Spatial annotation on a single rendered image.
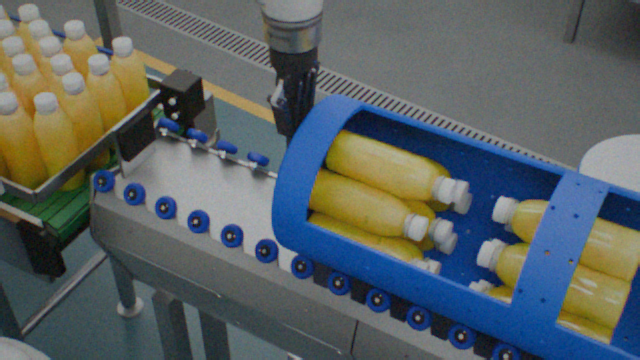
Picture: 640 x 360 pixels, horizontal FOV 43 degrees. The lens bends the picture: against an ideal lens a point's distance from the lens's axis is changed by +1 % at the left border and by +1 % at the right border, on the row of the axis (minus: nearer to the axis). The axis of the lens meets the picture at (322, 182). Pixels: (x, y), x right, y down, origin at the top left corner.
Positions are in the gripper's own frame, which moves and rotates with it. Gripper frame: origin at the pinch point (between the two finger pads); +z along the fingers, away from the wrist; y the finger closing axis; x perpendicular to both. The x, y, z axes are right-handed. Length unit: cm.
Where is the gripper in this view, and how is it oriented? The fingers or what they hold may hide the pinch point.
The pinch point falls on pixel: (296, 143)
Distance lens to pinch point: 134.8
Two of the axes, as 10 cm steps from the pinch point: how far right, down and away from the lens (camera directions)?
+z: 0.0, 7.3, 6.8
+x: 8.7, 3.4, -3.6
